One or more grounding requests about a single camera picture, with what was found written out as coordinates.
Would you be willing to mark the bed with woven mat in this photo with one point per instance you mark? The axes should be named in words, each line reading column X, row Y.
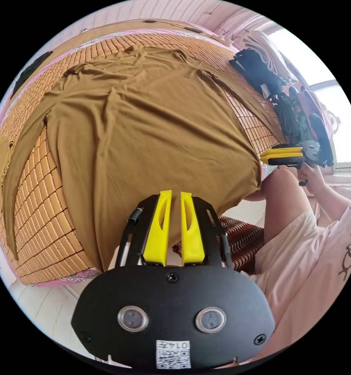
column 46, row 222

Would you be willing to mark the pile of clothes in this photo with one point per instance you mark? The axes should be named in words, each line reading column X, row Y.
column 260, row 67

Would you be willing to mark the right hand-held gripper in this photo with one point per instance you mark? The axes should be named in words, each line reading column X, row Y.
column 323, row 140

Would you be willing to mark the dark red wavy patterned cloth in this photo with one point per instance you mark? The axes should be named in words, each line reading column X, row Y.
column 241, row 243

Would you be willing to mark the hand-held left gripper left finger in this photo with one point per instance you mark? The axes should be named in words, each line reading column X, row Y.
column 157, row 234

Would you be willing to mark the person's right forearm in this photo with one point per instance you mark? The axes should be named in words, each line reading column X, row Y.
column 332, row 199

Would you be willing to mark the folded brown garment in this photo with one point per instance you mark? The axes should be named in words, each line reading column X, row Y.
column 2, row 173

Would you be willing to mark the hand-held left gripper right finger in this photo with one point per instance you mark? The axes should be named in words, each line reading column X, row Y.
column 193, row 243

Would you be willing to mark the person's right hand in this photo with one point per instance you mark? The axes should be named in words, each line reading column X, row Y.
column 314, row 178

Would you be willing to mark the brown long sleeve shirt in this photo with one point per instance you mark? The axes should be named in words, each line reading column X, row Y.
column 152, row 131

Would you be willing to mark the person's body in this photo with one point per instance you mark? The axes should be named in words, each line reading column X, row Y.
column 298, row 257

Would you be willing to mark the window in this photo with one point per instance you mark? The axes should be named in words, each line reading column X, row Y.
column 336, row 102

